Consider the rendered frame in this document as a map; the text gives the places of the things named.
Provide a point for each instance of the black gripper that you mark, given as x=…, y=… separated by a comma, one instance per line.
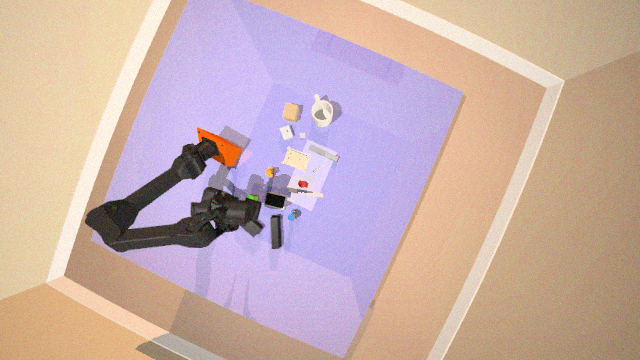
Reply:
x=210, y=193

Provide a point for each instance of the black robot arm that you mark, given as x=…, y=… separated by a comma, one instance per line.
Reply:
x=112, y=219

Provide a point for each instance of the beige card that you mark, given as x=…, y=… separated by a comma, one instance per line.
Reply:
x=296, y=159

